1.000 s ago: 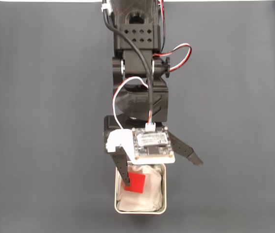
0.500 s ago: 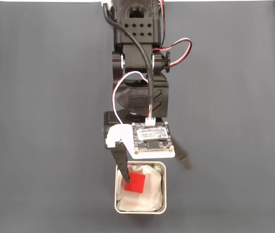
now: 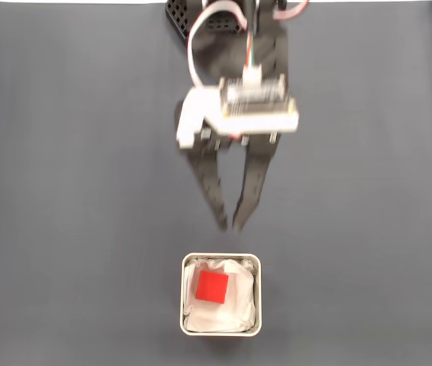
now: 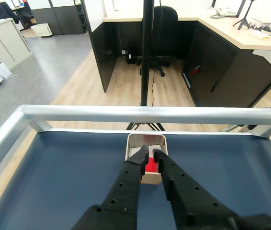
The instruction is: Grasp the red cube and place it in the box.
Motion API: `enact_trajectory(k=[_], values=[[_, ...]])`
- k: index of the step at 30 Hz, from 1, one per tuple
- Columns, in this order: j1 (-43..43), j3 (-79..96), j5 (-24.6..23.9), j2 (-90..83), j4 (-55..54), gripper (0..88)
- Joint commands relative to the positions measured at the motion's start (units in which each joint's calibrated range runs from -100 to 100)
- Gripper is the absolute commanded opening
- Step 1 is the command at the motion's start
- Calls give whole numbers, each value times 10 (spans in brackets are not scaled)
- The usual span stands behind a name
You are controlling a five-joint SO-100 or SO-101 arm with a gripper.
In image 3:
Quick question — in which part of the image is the square metal tin box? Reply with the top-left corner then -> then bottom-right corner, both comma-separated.
180,252 -> 262,337

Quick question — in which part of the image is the dark blue mat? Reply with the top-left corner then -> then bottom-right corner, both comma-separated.
0,2 -> 432,366

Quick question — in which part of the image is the white tissue paper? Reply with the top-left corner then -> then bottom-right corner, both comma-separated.
183,258 -> 258,332

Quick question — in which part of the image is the camera circuit board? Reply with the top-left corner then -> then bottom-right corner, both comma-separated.
219,74 -> 297,117

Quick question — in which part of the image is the red cube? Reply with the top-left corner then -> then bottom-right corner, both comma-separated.
195,269 -> 230,305

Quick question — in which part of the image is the red white servo cable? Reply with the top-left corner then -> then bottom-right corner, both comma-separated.
272,0 -> 311,20

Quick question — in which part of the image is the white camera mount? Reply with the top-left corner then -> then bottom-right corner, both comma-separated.
176,86 -> 300,150

